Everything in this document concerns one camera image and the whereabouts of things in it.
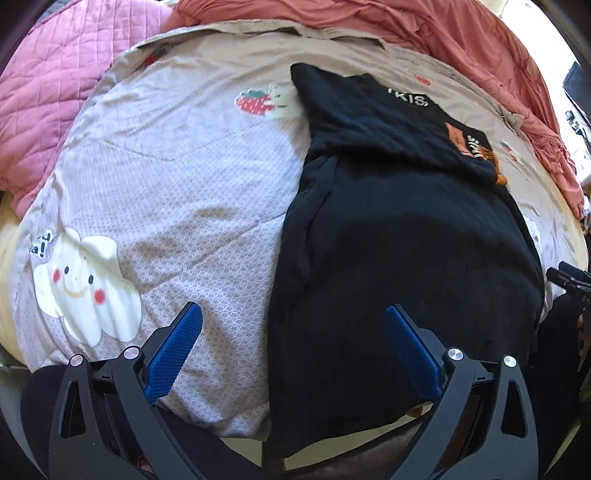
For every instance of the printed blanket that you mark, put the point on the printed blanket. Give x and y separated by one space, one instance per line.
175 175

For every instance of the black t-shirt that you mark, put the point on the black t-shirt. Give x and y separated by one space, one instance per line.
392 230

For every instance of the black monitor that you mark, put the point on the black monitor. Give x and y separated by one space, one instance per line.
578 87

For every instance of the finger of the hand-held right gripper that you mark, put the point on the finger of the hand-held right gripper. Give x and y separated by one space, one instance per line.
559 276

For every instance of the person's leg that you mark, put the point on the person's leg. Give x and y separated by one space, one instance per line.
558 392
41 387

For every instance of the person's right leg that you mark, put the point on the person's right leg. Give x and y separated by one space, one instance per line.
558 392

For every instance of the cream bed sheet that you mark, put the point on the cream bed sheet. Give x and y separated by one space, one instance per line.
9 277

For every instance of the brown bed frame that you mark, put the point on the brown bed frame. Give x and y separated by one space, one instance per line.
360 450

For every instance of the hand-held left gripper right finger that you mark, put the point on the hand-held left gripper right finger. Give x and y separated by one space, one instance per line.
413 346

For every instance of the person's left leg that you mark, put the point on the person's left leg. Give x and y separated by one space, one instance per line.
41 387

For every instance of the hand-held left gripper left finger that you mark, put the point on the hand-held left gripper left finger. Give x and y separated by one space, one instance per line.
178 346

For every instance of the pink quilted blanket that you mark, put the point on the pink quilted blanket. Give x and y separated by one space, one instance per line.
60 78

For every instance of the salmon duvet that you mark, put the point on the salmon duvet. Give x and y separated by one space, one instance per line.
461 32

